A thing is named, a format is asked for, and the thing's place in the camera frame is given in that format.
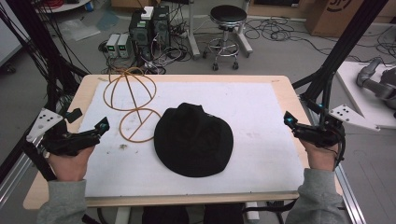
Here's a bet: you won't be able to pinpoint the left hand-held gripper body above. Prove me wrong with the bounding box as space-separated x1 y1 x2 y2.
25 107 101 157

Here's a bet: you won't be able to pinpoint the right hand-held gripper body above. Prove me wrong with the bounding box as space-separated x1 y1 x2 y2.
292 104 381 149

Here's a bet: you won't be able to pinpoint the person's right hand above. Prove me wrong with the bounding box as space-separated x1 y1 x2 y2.
299 139 341 173

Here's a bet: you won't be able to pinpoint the person's left hand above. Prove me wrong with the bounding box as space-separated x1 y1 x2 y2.
47 145 96 183

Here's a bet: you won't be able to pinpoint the white board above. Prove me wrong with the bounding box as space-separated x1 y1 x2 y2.
335 60 396 131

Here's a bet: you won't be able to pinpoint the white table mat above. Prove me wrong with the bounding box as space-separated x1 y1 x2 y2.
78 80 297 199

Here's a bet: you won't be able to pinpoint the grey bench power supply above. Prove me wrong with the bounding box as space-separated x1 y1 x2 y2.
105 33 121 59
117 33 133 59

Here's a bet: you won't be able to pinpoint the clear plastic sheet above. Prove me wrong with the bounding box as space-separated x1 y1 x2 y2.
57 18 102 42

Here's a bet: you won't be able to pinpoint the black felt hat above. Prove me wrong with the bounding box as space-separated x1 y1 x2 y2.
153 102 234 178

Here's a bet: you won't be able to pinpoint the brown cardboard box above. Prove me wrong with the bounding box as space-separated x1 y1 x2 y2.
304 0 396 38

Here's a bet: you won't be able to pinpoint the black computer tower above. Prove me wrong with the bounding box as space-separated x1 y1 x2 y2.
128 10 154 62
151 5 172 49

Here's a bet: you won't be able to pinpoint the black round stool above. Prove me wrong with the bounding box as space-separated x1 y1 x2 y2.
202 4 254 72

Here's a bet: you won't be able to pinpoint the small white box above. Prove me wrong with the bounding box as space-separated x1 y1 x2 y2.
140 6 155 21

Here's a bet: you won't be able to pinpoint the person's dark trouser legs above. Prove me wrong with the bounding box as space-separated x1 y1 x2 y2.
141 203 246 224

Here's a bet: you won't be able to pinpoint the tan wire hat stand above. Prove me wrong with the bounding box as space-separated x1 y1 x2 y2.
102 66 163 145

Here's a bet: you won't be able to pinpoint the aluminium rail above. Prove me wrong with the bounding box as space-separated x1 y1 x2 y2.
0 136 45 209
334 163 368 224

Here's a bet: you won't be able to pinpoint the black metal frame post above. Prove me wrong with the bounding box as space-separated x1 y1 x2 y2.
5 0 82 94
291 0 390 104

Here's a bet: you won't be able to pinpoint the black floor cables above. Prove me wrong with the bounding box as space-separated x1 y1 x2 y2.
244 16 396 64

